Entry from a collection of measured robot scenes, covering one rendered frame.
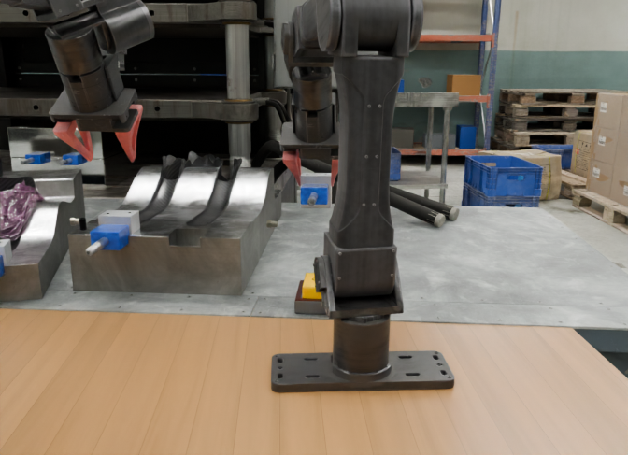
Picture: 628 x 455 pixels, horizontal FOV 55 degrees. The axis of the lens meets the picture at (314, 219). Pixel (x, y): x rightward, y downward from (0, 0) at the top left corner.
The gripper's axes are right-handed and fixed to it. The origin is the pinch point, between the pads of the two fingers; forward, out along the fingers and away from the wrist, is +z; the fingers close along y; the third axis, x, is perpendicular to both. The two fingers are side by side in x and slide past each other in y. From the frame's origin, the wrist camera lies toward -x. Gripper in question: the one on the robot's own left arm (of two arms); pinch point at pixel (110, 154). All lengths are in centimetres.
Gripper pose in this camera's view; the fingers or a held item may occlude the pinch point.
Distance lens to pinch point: 92.6
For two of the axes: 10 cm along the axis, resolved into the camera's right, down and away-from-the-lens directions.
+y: -10.0, -0.2, 0.7
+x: -0.6, 7.0, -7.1
